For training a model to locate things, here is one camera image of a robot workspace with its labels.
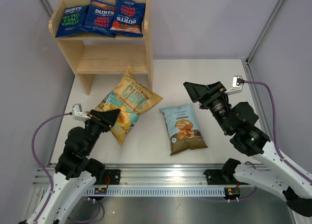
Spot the yellow kettle cooked chips bag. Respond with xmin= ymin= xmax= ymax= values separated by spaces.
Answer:
xmin=95 ymin=66 xmax=163 ymax=146

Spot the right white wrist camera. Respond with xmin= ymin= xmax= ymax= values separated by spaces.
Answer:
xmin=225 ymin=75 xmax=244 ymax=95

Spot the light blue cassava chips bag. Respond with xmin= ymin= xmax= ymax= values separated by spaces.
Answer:
xmin=159 ymin=103 xmax=208 ymax=156

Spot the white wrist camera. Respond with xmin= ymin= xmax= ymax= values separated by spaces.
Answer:
xmin=225 ymin=75 xmax=244 ymax=95
xmin=71 ymin=104 xmax=90 ymax=122

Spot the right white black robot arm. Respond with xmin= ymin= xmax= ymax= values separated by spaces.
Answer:
xmin=183 ymin=81 xmax=312 ymax=217

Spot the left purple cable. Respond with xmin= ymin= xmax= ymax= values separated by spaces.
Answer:
xmin=31 ymin=112 xmax=105 ymax=224

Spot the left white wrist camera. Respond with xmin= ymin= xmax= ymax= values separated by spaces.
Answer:
xmin=71 ymin=104 xmax=90 ymax=122

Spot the blue spicy sweet chilli bag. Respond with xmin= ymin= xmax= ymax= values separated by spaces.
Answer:
xmin=80 ymin=0 xmax=116 ymax=38

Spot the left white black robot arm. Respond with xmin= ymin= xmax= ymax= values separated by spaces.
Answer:
xmin=23 ymin=104 xmax=120 ymax=224

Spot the blue sea salt vinegar bag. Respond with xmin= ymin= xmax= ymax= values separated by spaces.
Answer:
xmin=55 ymin=4 xmax=89 ymax=38

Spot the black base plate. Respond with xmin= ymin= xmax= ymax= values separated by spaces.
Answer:
xmin=203 ymin=169 xmax=249 ymax=186
xmin=95 ymin=169 xmax=121 ymax=186

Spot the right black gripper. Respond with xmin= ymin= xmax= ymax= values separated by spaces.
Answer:
xmin=184 ymin=81 xmax=234 ymax=134

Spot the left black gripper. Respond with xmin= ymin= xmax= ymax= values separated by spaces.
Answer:
xmin=84 ymin=108 xmax=120 ymax=155

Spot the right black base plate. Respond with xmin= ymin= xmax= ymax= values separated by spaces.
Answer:
xmin=203 ymin=169 xmax=249 ymax=186

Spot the aluminium mounting rail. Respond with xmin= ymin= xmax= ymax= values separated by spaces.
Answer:
xmin=33 ymin=163 xmax=276 ymax=186

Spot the wooden two-tier shelf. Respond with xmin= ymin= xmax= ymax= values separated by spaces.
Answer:
xmin=55 ymin=0 xmax=154 ymax=95

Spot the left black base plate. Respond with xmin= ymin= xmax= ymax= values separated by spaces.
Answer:
xmin=95 ymin=169 xmax=121 ymax=186

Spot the white slotted cable duct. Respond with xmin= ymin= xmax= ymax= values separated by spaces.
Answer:
xmin=83 ymin=187 xmax=225 ymax=197

